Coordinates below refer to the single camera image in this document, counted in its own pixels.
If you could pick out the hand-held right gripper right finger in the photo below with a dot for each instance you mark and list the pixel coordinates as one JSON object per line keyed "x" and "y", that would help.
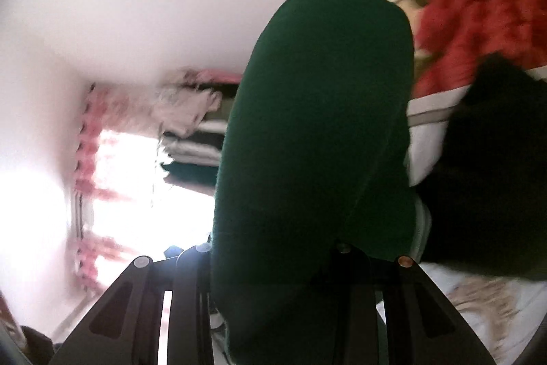
{"x": 359, "y": 283}

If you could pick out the dark cloth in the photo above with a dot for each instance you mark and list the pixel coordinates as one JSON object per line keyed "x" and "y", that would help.
{"x": 36, "y": 345}

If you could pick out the red floral blanket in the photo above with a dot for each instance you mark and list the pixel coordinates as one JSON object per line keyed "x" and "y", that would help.
{"x": 470, "y": 6}

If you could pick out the green and white jacket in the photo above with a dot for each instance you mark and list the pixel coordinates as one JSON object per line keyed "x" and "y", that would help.
{"x": 316, "y": 134}

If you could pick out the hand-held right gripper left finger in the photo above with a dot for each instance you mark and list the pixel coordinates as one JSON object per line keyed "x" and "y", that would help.
{"x": 192, "y": 283}

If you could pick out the black garment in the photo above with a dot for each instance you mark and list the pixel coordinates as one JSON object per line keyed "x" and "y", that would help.
{"x": 491, "y": 177}

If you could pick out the pink window curtain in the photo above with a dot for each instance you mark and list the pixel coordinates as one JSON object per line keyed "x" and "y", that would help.
{"x": 87, "y": 142}

